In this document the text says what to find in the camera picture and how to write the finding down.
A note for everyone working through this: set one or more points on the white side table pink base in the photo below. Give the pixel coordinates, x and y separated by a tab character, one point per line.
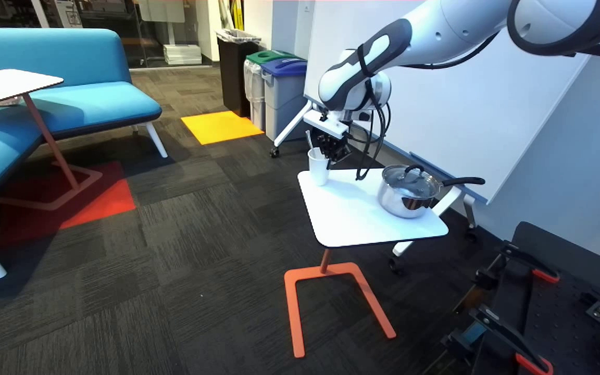
8	83

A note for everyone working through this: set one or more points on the glass pot lid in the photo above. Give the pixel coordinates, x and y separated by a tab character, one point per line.
409	181

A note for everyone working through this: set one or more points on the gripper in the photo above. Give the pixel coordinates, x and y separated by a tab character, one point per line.
337	147

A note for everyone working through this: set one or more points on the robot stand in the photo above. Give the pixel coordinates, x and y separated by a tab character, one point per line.
555	312

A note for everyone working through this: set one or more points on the row of waste bins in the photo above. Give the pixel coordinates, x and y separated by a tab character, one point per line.
282	94

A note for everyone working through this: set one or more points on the blue sofa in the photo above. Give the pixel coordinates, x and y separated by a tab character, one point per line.
71	88

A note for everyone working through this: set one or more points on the rolling whiteboard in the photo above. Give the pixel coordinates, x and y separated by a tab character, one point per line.
461	104

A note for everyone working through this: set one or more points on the white cup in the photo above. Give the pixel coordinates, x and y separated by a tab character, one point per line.
318	169

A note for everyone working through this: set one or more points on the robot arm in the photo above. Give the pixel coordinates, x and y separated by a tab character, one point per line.
435	31

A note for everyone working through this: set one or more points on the stack of white boards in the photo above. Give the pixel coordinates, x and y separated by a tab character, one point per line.
183	54

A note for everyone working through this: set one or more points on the black clamp with orange tips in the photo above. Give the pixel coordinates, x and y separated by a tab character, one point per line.
526	263
508	333

